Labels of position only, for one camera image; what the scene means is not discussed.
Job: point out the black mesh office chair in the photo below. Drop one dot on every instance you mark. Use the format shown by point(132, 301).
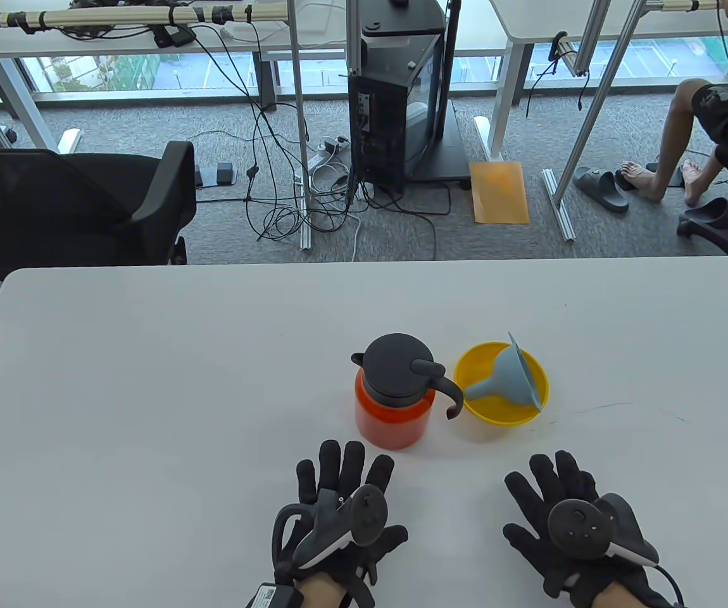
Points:
point(54, 202)

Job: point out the black power adapter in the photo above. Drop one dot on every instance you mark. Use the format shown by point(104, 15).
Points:
point(171, 36)

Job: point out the person's left hand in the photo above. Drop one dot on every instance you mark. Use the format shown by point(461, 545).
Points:
point(338, 462)

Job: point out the black kettle lid steel filter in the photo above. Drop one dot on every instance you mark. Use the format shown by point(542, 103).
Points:
point(392, 361)

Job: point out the black wrist sensor box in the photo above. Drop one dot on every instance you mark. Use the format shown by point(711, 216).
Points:
point(269, 596)

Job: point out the orange paper envelope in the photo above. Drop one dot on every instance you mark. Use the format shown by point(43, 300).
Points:
point(499, 193)

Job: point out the person's right hand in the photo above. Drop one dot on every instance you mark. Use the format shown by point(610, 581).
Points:
point(560, 475)

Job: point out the black and white hand controller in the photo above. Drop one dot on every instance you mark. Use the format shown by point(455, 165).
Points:
point(576, 525)
point(364, 513)

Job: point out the grey-blue plastic funnel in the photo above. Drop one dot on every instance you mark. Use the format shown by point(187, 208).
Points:
point(516, 373)

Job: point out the white power strip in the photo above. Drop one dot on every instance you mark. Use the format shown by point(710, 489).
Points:
point(321, 155)

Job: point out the person's left forearm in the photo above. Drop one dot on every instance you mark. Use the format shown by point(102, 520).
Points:
point(323, 592)

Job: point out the yellow plastic bowl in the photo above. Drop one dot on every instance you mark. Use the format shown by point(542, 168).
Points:
point(503, 411)

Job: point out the grey foot pedal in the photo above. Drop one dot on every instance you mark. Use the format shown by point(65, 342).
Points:
point(215, 173)

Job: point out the black computer tower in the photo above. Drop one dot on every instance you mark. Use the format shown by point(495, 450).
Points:
point(376, 126)

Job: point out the black foot pedal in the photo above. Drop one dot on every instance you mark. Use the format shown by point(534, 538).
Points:
point(623, 183)

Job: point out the black rolling stand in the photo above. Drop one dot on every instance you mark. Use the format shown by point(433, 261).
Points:
point(446, 158)

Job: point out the red hot water kettle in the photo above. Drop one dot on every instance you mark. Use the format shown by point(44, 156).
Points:
point(389, 424)

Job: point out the black slipper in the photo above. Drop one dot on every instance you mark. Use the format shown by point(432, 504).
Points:
point(601, 189)
point(715, 214)

